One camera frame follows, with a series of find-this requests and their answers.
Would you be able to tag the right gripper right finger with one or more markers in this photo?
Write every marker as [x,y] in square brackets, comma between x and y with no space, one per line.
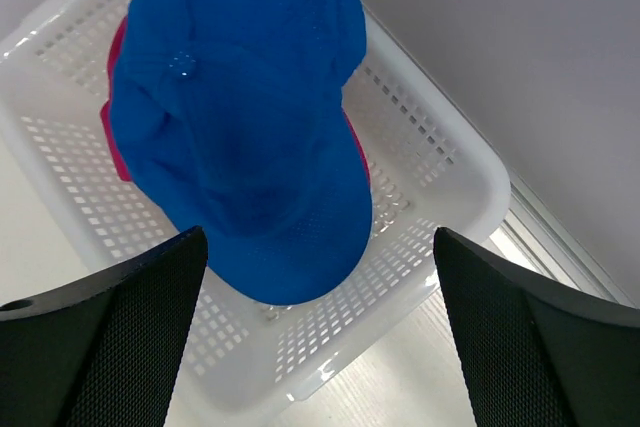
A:
[533,351]

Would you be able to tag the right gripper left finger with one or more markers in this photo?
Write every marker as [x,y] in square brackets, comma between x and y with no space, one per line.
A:
[106,349]

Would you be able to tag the pink cap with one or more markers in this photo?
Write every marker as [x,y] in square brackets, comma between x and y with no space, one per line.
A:
[230,107]

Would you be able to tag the blue cap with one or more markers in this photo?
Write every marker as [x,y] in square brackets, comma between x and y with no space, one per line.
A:
[277,250]

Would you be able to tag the white plastic basket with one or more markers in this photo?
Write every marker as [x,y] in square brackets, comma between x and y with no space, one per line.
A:
[245,362]

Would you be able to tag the right aluminium frame post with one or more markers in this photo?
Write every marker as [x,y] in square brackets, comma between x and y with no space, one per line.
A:
[532,237]

